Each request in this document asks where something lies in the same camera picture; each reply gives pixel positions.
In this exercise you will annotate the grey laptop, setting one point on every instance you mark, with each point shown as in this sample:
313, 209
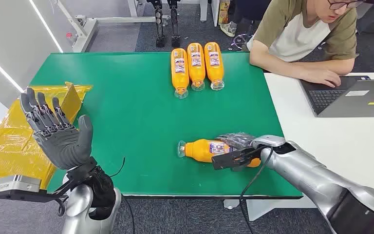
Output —
354, 103

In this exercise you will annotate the yellow taped cardboard box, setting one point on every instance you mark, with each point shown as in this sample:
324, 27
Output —
12, 135

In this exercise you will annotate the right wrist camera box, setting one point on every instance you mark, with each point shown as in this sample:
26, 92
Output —
229, 160

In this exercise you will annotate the office chair base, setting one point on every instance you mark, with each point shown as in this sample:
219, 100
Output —
240, 42

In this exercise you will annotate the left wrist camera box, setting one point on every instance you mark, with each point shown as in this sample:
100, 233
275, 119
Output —
17, 184

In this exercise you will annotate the person in dark trousers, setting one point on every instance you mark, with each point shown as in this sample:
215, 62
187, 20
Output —
229, 29

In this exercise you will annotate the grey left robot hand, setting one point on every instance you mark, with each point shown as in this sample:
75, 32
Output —
61, 145

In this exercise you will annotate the white metal frame stand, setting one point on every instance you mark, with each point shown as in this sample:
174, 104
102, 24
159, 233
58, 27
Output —
84, 35

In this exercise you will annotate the orange juice bottle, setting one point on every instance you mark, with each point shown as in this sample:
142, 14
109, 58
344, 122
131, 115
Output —
179, 69
200, 150
196, 64
214, 63

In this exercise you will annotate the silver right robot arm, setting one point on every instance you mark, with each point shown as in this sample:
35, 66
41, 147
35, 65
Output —
309, 174

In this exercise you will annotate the black robot leg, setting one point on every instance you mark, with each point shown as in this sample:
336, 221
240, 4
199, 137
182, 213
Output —
159, 22
174, 22

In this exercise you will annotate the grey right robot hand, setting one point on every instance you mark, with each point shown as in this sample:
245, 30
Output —
237, 140

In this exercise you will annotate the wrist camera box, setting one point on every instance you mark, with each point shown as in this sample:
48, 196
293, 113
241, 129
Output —
229, 160
17, 184

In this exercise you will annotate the red knob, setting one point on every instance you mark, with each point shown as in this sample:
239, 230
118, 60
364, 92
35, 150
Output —
69, 35

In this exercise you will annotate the white furniture leg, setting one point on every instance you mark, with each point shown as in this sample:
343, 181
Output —
203, 9
215, 11

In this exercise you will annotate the person's right forearm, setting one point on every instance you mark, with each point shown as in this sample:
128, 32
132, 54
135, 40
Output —
277, 66

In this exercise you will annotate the seated person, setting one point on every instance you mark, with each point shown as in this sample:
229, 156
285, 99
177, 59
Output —
296, 35

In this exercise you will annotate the person's right hand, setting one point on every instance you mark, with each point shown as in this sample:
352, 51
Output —
324, 78

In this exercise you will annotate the orange snack bag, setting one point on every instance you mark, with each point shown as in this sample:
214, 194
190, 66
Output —
224, 11

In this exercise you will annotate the person's left forearm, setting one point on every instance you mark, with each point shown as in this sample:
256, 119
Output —
335, 67

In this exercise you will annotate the white table leg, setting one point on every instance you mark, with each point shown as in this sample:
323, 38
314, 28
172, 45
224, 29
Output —
271, 206

